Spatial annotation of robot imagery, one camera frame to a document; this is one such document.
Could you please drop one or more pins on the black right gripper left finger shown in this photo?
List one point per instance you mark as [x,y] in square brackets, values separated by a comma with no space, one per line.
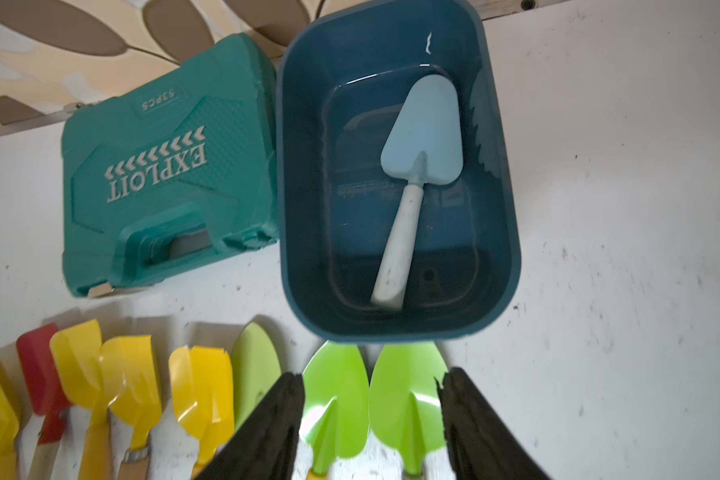
[265,446]

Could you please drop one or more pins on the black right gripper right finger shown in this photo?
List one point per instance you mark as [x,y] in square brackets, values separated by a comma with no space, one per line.
[479,444]

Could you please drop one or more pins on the green trowel yellow handle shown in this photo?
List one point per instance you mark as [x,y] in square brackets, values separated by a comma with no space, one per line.
[335,419]

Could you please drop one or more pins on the light green shovel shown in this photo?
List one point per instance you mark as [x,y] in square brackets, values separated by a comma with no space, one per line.
[256,367]

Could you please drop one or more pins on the green trowel wooden handle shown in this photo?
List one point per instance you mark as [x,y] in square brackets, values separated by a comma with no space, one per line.
[404,406]

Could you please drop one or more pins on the yellow shovel wooden handle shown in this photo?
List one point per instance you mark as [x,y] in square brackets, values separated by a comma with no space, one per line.
[132,386]

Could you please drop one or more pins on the red shovel wooden handle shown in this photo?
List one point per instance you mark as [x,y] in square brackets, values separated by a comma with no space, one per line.
[46,394]

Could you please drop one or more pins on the blue plastic storage box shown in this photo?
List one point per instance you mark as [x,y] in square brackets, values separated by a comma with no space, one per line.
[340,86]

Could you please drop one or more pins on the green plastic tool case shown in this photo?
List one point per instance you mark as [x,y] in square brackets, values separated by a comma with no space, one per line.
[173,175]

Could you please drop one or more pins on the white handled tool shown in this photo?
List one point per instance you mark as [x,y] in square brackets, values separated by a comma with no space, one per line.
[424,147]

